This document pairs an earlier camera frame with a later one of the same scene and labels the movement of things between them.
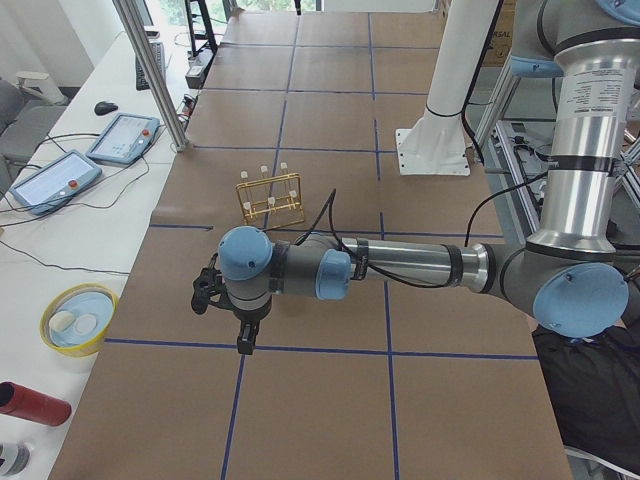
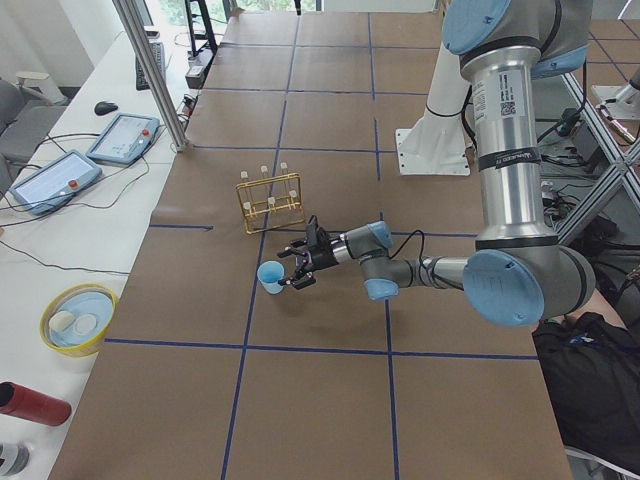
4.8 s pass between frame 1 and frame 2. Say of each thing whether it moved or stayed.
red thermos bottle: stayed
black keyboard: stayed
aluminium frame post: stayed
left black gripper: moved
